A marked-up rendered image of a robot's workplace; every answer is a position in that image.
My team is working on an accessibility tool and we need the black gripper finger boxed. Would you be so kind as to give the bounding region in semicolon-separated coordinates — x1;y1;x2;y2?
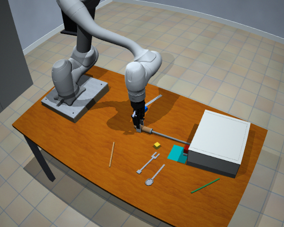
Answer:
140;106;145;126
131;109;141;133

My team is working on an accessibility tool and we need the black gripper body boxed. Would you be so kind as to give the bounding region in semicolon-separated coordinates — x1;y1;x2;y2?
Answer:
131;100;145;114

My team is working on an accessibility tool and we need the grey spoon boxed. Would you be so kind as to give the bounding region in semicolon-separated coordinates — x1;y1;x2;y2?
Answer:
145;164;165;186

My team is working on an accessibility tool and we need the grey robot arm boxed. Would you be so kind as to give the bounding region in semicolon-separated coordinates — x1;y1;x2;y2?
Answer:
52;0;162;106

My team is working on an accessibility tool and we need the teal square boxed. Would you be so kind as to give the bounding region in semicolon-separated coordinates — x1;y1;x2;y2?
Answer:
168;145;187;163

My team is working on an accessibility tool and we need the red block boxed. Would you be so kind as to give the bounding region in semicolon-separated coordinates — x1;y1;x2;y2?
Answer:
183;145;189;154

